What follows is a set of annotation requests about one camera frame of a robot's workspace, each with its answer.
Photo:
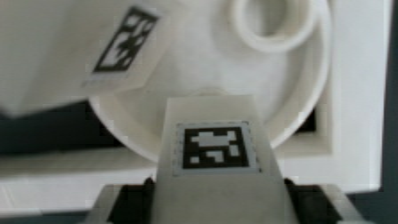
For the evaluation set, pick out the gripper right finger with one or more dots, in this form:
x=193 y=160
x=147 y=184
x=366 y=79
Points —
x=319 y=205

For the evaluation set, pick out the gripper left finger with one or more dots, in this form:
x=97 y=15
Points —
x=122 y=204

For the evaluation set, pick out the white round stool seat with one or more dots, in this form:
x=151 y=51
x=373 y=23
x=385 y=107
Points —
x=213 y=67

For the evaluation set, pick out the white front fence bar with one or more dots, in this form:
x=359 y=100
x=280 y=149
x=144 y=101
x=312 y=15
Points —
x=58 y=166

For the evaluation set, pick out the white fence bar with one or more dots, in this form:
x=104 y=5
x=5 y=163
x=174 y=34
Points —
x=355 y=92
x=58 y=166

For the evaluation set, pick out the white right fence bar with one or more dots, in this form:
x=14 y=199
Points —
x=355 y=92

